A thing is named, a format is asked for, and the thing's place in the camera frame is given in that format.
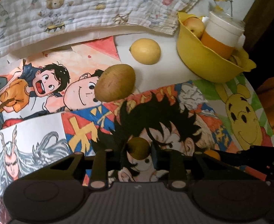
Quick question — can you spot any small brown kiwi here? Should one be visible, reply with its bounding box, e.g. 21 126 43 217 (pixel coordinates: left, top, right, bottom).
127 137 151 160

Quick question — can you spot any yellow lemon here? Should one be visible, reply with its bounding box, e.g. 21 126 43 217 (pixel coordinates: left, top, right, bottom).
129 38 161 65

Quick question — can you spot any orange tangerine on poster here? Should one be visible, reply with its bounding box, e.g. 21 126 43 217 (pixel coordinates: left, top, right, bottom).
204 150 220 160

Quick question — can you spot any anime posters mat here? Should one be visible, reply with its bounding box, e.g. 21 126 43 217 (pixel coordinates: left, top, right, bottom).
0 35 243 224

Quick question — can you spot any rear brown kiwi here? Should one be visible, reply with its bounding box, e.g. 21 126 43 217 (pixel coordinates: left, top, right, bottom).
94 64 136 102

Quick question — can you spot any yellow plastic bowl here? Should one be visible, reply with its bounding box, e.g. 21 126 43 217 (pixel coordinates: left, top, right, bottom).
177 12 256 83

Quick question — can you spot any white orange cup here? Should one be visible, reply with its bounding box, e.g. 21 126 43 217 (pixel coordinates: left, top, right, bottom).
201 11 245 59

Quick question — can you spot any yellow apple in bowl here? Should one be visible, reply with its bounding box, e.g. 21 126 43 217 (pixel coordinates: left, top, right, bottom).
182 17 205 39

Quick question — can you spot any white patterned quilt right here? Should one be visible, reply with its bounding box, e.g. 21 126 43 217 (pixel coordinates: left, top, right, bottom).
0 0 199 58

